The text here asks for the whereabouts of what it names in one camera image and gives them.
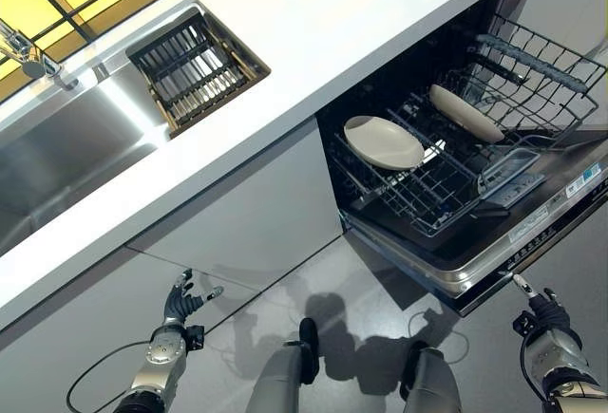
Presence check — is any stainless steel sink basin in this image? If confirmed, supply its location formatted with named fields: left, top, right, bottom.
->
left=0, top=0, right=200, bottom=257

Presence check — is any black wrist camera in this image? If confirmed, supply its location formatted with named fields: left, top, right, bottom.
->
left=183, top=324, right=206, bottom=353
left=511, top=311, right=539, bottom=337

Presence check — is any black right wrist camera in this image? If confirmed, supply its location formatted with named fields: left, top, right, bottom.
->
left=511, top=311, right=539, bottom=337

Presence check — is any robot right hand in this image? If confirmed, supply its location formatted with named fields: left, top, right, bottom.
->
left=511, top=273, right=572, bottom=334

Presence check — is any black dish drying rack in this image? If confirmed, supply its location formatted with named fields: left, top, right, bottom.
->
left=125, top=6, right=273, bottom=140

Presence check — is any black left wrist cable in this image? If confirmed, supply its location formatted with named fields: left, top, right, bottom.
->
left=66, top=340, right=154, bottom=413

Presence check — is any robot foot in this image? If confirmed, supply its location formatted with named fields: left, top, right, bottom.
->
left=399, top=340, right=431, bottom=403
left=298, top=317, right=321, bottom=385

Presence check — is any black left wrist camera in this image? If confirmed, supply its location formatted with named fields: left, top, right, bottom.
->
left=183, top=324, right=206, bottom=353

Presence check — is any small cream round plate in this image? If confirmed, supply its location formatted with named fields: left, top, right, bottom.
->
left=343, top=115, right=426, bottom=172

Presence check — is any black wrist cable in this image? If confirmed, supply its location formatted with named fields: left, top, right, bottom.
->
left=66, top=340, right=154, bottom=413
left=518, top=331, right=548, bottom=403

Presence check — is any grey dishwasher door dispenser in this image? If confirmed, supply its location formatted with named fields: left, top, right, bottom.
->
left=476, top=146, right=548, bottom=209

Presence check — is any large cream round plate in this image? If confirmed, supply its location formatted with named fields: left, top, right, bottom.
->
left=428, top=83, right=505, bottom=144

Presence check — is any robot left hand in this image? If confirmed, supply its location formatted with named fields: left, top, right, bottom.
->
left=162, top=267, right=225, bottom=329

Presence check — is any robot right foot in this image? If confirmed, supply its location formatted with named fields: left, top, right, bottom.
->
left=399, top=340, right=431, bottom=403

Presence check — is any wide white cabinet door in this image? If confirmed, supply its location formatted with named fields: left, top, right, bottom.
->
left=0, top=245, right=268, bottom=413

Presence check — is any narrow white cabinet door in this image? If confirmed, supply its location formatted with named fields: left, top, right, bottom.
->
left=124, top=117, right=347, bottom=291

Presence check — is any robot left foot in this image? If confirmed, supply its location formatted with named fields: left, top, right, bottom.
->
left=298, top=317, right=321, bottom=385

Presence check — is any white robot left leg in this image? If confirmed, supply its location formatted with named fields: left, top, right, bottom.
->
left=243, top=340, right=306, bottom=413

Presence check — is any chrome gooseneck kitchen faucet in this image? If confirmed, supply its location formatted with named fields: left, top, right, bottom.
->
left=0, top=20, right=80, bottom=92

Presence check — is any dishwasher upper wire rack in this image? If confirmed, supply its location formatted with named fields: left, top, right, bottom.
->
left=467, top=10, right=608, bottom=149

